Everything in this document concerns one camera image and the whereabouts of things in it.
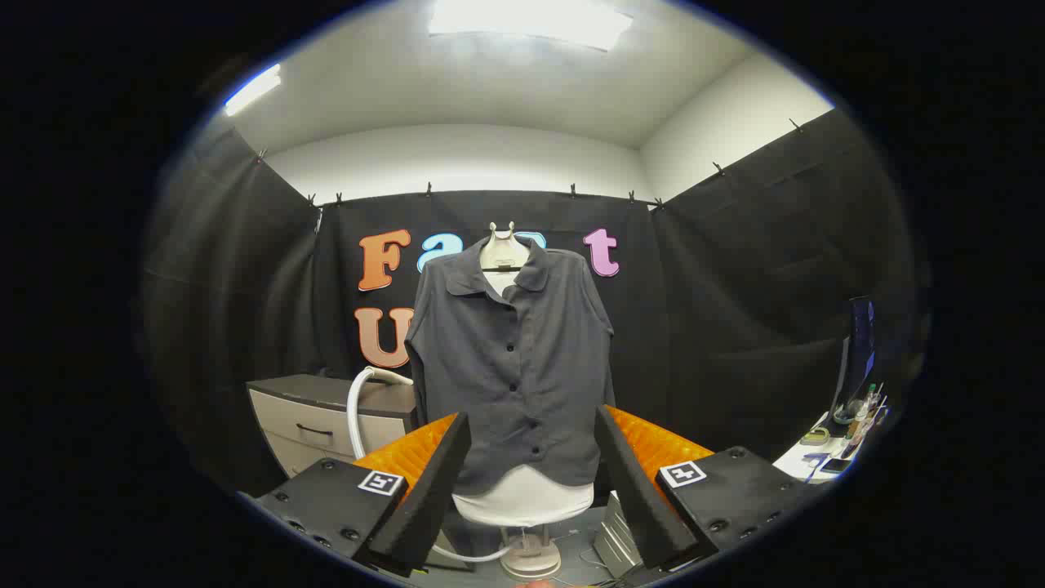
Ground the grey drawer cabinet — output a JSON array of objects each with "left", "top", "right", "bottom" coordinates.
[{"left": 247, "top": 374, "right": 419, "bottom": 479}]

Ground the large ceiling panel light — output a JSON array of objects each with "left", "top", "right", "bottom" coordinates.
[{"left": 429, "top": 0, "right": 634, "bottom": 51}]

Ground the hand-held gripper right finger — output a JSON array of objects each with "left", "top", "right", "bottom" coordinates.
[{"left": 594, "top": 404, "right": 817, "bottom": 572}]

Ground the grey ribbed box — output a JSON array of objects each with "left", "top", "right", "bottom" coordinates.
[{"left": 594, "top": 490, "right": 647, "bottom": 579}]

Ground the dark grey button shirt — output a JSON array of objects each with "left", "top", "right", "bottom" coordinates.
[{"left": 405, "top": 238, "right": 615, "bottom": 497}]

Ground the ceiling strip light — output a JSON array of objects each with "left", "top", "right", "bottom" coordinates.
[{"left": 225, "top": 64, "right": 282, "bottom": 117}]

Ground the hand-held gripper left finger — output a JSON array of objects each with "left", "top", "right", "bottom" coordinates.
[{"left": 237, "top": 411, "right": 473, "bottom": 579}]

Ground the dark computer monitor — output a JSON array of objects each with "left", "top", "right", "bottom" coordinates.
[{"left": 831, "top": 296, "right": 879, "bottom": 425}]

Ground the cluster of small desk bottles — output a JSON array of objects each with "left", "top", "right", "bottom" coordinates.
[{"left": 845, "top": 382, "right": 889, "bottom": 460}]

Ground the white mannequin torso stand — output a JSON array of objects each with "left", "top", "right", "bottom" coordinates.
[{"left": 453, "top": 222, "right": 594, "bottom": 581}]

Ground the white table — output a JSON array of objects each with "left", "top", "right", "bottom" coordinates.
[{"left": 772, "top": 408, "right": 892, "bottom": 484}]

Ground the white garment steamer hose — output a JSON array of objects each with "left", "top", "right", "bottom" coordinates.
[{"left": 347, "top": 367, "right": 511, "bottom": 566}]

